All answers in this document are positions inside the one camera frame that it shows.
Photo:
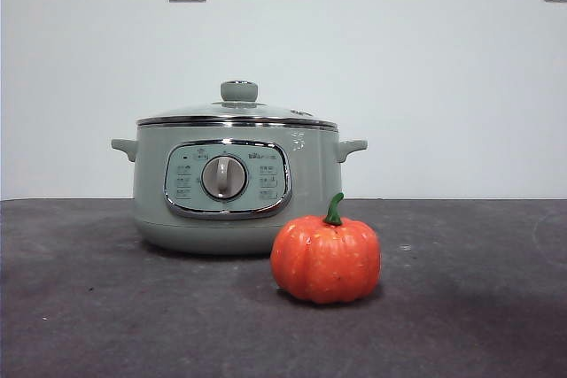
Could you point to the pale green electric pot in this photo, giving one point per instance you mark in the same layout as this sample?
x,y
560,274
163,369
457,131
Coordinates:
x,y
310,183

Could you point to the orange toy pumpkin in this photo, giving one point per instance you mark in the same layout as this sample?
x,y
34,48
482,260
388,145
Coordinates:
x,y
325,258

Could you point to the glass lid with green knob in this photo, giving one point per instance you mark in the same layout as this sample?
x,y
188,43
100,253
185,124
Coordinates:
x,y
239,91

